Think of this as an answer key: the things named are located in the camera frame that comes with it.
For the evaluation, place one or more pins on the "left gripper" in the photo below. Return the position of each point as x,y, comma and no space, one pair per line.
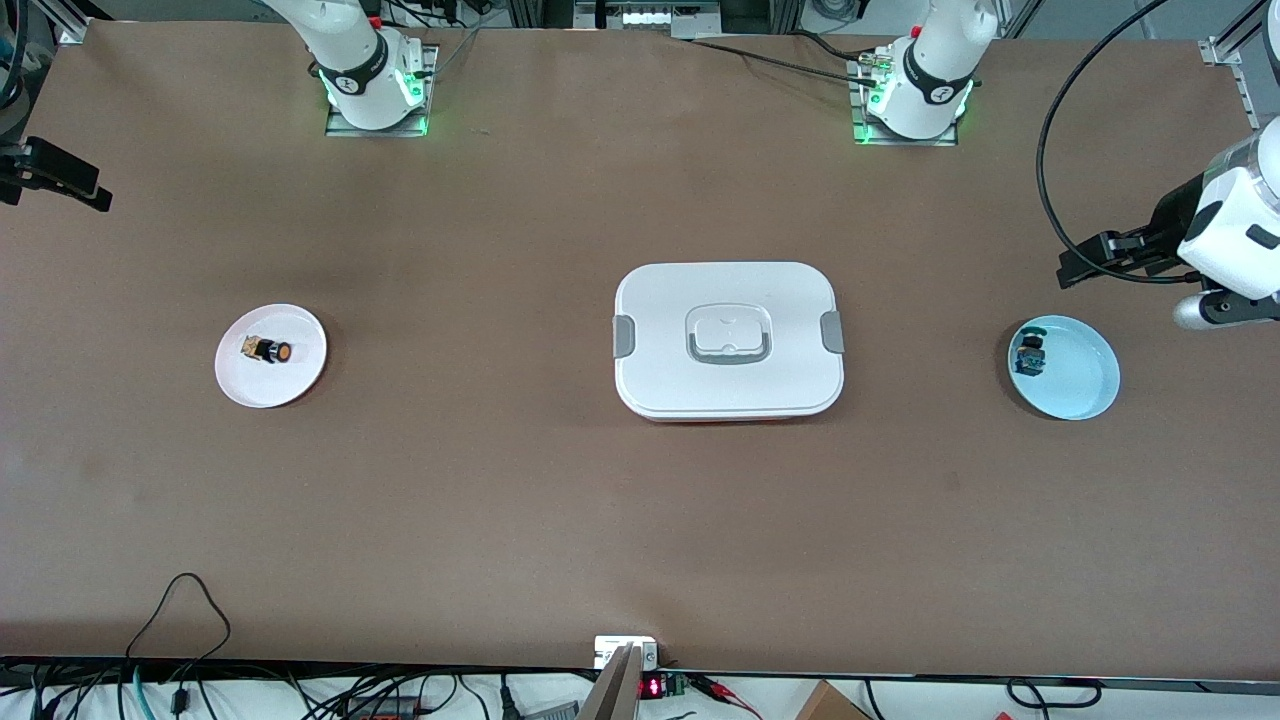
1172,227

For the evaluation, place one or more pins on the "orange push-button switch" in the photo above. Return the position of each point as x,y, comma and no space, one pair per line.
272,351

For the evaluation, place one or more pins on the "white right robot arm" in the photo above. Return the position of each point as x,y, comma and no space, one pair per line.
360,70

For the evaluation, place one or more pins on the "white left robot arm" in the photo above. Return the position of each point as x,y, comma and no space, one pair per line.
935,80

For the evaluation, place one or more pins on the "pink box with white lid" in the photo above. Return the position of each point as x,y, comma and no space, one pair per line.
780,300

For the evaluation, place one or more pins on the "brown cardboard box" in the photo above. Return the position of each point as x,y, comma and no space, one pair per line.
830,705

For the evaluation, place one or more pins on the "light blue round plate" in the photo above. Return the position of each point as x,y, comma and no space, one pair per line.
1080,380

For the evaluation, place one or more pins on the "pale pink round plate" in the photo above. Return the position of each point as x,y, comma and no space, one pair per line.
300,380

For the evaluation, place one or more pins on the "red digit display module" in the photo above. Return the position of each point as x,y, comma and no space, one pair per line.
652,688

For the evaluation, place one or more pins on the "blue push-button switch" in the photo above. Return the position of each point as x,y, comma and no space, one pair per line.
1028,358

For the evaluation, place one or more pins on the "aluminium corner frame bracket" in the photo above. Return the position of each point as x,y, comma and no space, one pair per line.
70,25
1235,60

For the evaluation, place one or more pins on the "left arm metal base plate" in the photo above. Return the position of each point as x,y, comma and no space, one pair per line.
905,142

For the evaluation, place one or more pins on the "aluminium camera mount profile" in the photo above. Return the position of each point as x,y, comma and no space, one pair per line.
620,680

